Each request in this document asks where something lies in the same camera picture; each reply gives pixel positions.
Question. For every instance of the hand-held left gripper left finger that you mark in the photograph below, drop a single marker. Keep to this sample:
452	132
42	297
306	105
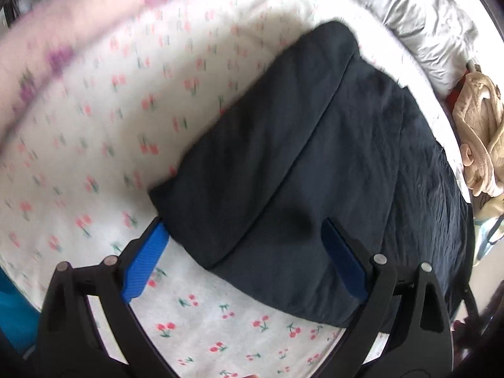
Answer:
145	264

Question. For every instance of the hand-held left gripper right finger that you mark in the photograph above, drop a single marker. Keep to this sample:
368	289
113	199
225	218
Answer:
346	262

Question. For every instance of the black jacket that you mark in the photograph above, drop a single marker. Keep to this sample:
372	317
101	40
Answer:
315	157

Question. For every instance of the cherry print bedsheet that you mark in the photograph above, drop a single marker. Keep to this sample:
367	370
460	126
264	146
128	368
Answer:
102	134

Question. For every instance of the blue cloth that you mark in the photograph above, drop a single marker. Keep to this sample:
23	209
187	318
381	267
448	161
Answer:
15	311

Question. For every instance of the light teal cloth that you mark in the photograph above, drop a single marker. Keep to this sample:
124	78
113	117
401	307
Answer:
488	230

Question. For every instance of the beige crumpled clothing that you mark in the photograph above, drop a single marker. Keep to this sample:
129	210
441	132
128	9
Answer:
478	126

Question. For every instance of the red cloth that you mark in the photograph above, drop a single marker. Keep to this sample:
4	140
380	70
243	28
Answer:
456	95

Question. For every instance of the pink floral cloth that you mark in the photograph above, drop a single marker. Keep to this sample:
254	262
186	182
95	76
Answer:
51	43

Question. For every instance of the grey pillow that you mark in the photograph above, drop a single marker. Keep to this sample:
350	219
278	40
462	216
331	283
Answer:
425	19

